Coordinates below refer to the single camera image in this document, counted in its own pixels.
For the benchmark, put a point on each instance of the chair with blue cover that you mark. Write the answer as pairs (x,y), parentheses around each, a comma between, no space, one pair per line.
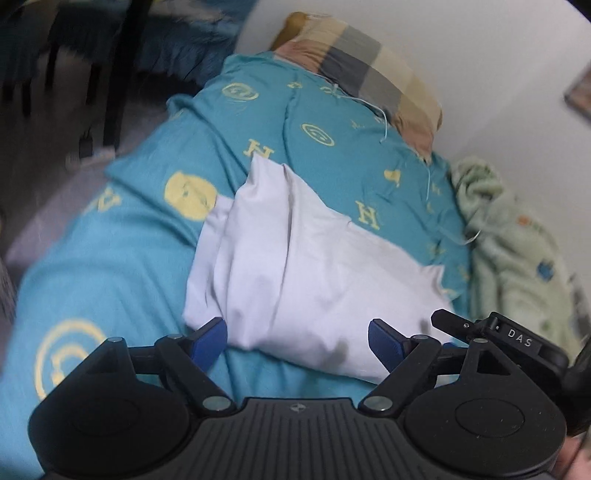
(184,50)
(18,55)

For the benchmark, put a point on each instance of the framed picture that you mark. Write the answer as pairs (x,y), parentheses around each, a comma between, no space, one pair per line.
(581,92)

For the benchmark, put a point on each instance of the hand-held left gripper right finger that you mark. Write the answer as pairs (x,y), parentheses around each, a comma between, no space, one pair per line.
(383,344)

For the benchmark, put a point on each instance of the white printed t-shirt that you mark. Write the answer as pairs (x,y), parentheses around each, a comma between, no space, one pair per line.
(300,277)

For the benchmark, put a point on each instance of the white power strip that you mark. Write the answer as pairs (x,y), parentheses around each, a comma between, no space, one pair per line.
(87,160)

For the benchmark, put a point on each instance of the person's right forearm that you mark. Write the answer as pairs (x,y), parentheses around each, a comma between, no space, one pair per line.
(579,459)

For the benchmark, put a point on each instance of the teal patterned bed sheet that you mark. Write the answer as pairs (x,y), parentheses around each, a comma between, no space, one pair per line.
(115,277)

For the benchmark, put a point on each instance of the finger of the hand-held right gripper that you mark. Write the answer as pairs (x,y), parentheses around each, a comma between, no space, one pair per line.
(449,344)
(455,323)

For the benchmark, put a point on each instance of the dark table with white edge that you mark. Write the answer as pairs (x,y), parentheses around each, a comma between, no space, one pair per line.
(124,69)

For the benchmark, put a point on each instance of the brown pillow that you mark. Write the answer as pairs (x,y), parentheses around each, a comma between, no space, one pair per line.
(291,27)

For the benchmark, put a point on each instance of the grey mattress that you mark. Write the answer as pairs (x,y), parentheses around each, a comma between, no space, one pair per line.
(41,221)

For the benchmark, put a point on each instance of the green fleece blanket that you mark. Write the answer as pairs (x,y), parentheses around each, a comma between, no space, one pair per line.
(508,258)

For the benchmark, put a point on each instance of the black power adapter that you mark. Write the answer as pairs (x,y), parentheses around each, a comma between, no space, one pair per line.
(86,145)

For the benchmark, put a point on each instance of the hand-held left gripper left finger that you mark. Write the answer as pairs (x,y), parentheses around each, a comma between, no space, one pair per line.
(210,341)

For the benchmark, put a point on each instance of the plaid pillow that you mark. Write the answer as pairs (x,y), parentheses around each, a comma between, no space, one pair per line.
(369,60)

